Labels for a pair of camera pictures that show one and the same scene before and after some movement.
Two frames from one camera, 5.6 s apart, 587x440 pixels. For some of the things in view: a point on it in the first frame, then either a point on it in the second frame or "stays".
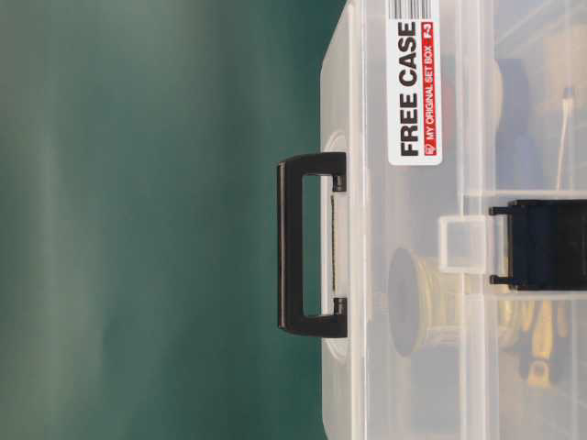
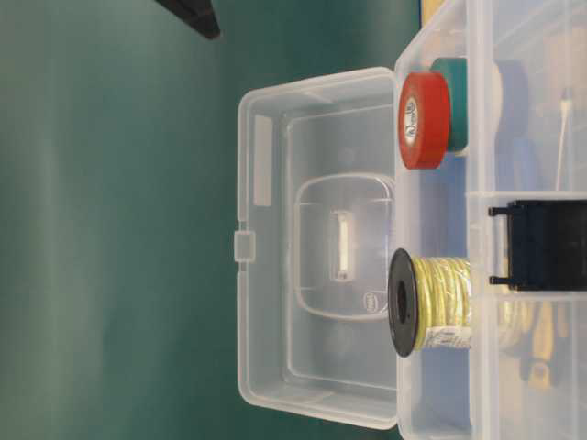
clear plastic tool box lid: x=404 y=93 -> x=317 y=229
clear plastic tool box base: x=524 y=137 stays
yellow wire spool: x=410 y=301 stays
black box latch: x=547 y=245 stays
